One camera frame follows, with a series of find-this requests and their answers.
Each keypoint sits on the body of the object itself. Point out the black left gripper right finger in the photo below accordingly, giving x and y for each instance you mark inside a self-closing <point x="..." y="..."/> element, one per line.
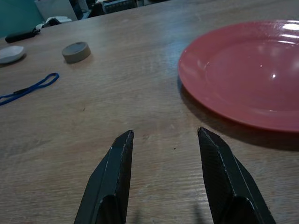
<point x="231" y="184"/>

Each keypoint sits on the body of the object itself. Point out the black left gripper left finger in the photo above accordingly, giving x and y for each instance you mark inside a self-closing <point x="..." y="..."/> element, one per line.
<point x="112" y="184"/>

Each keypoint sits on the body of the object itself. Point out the red round plate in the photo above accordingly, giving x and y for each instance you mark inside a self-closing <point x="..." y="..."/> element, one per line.
<point x="247" y="74"/>

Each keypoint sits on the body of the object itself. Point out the brown tape roll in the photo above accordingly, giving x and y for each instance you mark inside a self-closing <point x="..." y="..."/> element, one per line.
<point x="76" y="52"/>

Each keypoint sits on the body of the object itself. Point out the small white dish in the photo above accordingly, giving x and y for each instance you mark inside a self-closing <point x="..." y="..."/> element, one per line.
<point x="10" y="54"/>

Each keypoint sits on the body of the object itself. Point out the white crumpled cloth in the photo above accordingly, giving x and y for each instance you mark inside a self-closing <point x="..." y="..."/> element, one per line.
<point x="56" y="20"/>

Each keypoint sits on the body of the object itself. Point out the black folded umbrella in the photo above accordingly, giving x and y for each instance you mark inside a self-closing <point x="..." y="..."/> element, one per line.
<point x="21" y="36"/>

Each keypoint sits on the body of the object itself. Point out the dark background appliance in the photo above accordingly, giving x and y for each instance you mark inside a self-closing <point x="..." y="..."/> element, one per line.
<point x="119" y="5"/>

